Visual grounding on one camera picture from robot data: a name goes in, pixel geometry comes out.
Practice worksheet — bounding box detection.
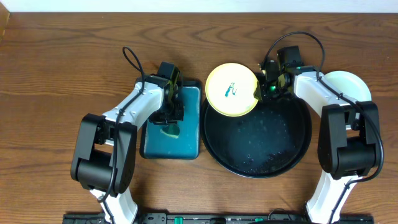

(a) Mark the round black serving tray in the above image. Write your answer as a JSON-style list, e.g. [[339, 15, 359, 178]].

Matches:
[[201, 95, 312, 179]]

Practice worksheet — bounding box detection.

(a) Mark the green yellow sponge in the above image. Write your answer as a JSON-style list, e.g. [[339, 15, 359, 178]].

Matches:
[[160, 124, 180, 139]]

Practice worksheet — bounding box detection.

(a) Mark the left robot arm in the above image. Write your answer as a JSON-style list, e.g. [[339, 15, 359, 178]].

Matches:
[[70, 74, 183, 223]]

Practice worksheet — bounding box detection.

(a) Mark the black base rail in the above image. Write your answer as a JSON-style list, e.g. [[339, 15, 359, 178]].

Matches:
[[62, 211, 376, 224]]

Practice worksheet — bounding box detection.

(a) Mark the teal rectangular tray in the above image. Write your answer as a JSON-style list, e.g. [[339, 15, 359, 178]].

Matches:
[[139, 80, 201, 160]]

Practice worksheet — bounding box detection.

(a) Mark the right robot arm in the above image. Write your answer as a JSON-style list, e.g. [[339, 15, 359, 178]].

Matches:
[[259, 60, 384, 223]]

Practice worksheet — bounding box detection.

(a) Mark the brown cardboard box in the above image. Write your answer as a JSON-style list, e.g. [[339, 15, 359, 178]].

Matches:
[[0, 3, 10, 42]]

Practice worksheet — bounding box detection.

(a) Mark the yellow plate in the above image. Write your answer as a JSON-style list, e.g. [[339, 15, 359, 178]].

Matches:
[[205, 63, 259, 117]]

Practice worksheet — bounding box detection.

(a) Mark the white plate with scribble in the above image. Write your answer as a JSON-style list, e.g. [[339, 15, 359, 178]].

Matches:
[[325, 71, 372, 101]]

